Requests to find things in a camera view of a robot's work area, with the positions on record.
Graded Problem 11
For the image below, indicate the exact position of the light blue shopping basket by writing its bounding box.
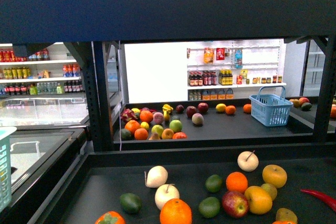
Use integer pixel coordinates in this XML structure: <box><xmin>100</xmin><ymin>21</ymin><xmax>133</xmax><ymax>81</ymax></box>
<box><xmin>0</xmin><ymin>126</ymin><xmax>17</xmax><ymax>212</ymax></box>

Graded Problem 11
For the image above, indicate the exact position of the blue basket on far shelf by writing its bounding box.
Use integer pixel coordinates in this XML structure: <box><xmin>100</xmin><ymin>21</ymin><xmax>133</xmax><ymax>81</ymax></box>
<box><xmin>249</xmin><ymin>86</ymin><xmax>293</xmax><ymax>127</ymax></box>

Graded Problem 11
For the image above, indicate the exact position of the left drinks shelf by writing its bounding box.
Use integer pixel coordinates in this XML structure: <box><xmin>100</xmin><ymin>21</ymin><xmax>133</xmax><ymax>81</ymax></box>
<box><xmin>1</xmin><ymin>42</ymin><xmax>84</xmax><ymax>97</ymax></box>

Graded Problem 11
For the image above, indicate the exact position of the black far fruit tray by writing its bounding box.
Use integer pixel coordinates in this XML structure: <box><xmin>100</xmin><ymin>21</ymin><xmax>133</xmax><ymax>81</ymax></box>
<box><xmin>113</xmin><ymin>99</ymin><xmax>313</xmax><ymax>151</ymax></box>

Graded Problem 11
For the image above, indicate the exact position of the black fruit tray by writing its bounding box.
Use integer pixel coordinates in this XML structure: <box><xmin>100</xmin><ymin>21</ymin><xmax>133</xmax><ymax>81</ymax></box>
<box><xmin>31</xmin><ymin>143</ymin><xmax>335</xmax><ymax>223</ymax></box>
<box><xmin>113</xmin><ymin>99</ymin><xmax>313</xmax><ymax>151</ymax></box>

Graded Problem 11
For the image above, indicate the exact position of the white pear upper left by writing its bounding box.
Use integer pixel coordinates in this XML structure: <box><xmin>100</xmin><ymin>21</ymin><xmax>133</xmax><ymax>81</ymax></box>
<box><xmin>144</xmin><ymin>166</ymin><xmax>168</xmax><ymax>188</ymax></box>

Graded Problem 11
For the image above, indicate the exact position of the white pear lower left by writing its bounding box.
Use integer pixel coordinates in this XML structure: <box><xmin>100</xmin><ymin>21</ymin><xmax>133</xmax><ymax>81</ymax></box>
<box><xmin>154</xmin><ymin>184</ymin><xmax>180</xmax><ymax>210</ymax></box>

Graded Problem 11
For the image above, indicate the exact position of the green avocado upper middle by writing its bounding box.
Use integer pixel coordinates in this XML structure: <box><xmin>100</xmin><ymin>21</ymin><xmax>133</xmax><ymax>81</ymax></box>
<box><xmin>205</xmin><ymin>174</ymin><xmax>223</xmax><ymax>193</ymax></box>

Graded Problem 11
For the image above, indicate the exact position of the white pear with stem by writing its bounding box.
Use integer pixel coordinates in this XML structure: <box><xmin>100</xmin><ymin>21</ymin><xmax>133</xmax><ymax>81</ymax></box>
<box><xmin>237</xmin><ymin>151</ymin><xmax>259</xmax><ymax>172</ymax></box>

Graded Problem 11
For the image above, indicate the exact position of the small orange tangerine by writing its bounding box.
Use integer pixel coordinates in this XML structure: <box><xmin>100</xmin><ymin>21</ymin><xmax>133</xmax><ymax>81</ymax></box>
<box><xmin>226</xmin><ymin>172</ymin><xmax>248</xmax><ymax>194</ymax></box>

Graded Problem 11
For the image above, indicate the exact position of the dark green avocado left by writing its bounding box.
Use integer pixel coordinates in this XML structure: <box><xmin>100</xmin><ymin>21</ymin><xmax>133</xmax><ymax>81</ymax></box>
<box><xmin>120</xmin><ymin>193</ymin><xmax>142</xmax><ymax>214</ymax></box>

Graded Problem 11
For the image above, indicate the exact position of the orange left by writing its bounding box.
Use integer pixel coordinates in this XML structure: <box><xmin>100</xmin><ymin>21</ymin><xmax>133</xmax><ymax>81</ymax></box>
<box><xmin>160</xmin><ymin>198</ymin><xmax>193</xmax><ymax>224</ymax></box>

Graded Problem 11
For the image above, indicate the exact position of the green avocado lower middle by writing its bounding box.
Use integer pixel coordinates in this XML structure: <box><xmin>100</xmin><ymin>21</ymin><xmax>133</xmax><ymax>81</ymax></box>
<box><xmin>198</xmin><ymin>197</ymin><xmax>220</xmax><ymax>219</ymax></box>

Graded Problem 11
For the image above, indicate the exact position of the black near fruit tray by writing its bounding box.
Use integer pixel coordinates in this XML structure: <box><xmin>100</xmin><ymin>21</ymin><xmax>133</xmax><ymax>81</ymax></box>
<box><xmin>31</xmin><ymin>143</ymin><xmax>335</xmax><ymax>223</ymax></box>

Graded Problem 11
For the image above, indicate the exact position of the glass freezer chest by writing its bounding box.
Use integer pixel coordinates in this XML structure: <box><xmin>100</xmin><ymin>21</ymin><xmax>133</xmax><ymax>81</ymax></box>
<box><xmin>0</xmin><ymin>95</ymin><xmax>92</xmax><ymax>209</ymax></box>

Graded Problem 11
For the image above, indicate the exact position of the red apple middle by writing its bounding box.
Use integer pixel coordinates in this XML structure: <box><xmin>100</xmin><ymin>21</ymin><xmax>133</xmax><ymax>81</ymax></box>
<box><xmin>222</xmin><ymin>191</ymin><xmax>249</xmax><ymax>219</ymax></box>

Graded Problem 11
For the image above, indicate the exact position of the golden orange pear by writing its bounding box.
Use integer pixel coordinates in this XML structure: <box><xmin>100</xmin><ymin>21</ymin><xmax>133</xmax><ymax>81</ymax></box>
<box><xmin>262</xmin><ymin>164</ymin><xmax>287</xmax><ymax>188</ymax></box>

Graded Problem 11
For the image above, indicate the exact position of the orange persimmon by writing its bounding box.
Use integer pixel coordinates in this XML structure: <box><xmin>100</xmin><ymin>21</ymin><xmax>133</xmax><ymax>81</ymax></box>
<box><xmin>95</xmin><ymin>211</ymin><xmax>126</xmax><ymax>224</ymax></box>

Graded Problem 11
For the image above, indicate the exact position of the brown kiwi upper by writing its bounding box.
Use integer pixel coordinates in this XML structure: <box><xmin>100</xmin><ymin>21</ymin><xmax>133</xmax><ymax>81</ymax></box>
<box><xmin>261</xmin><ymin>183</ymin><xmax>278</xmax><ymax>201</ymax></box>

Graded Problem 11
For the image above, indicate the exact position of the brown kiwi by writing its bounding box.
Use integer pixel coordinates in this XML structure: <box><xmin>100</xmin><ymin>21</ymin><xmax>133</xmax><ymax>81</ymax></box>
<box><xmin>261</xmin><ymin>183</ymin><xmax>278</xmax><ymax>201</ymax></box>
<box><xmin>275</xmin><ymin>208</ymin><xmax>298</xmax><ymax>224</ymax></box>

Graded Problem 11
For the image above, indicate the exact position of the yellow orange persimmon fruit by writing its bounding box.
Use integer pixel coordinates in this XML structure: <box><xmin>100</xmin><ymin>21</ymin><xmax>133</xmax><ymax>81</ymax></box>
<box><xmin>244</xmin><ymin>186</ymin><xmax>273</xmax><ymax>215</ymax></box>

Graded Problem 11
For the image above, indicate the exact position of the brown kiwi lower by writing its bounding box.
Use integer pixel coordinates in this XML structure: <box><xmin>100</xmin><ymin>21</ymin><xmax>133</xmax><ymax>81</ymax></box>
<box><xmin>275</xmin><ymin>208</ymin><xmax>298</xmax><ymax>224</ymax></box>

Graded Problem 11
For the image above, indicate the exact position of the large orange front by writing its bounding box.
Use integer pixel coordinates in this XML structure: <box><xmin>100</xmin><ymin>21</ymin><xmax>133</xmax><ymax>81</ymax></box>
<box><xmin>272</xmin><ymin>220</ymin><xmax>296</xmax><ymax>224</ymax></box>

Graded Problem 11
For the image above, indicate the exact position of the red chili pepper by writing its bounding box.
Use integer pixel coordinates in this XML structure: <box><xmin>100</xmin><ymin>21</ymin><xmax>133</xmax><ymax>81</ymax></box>
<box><xmin>300</xmin><ymin>189</ymin><xmax>336</xmax><ymax>212</ymax></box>

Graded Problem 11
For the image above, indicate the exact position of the white grocery wall shelf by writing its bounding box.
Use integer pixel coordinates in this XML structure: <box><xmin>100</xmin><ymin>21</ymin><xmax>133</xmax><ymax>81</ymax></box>
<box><xmin>186</xmin><ymin>39</ymin><xmax>286</xmax><ymax>101</ymax></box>

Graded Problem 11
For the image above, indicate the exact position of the black shelf frame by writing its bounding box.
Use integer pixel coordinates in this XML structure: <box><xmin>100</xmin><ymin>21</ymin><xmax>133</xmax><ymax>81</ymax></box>
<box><xmin>1</xmin><ymin>0</ymin><xmax>335</xmax><ymax>143</ymax></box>

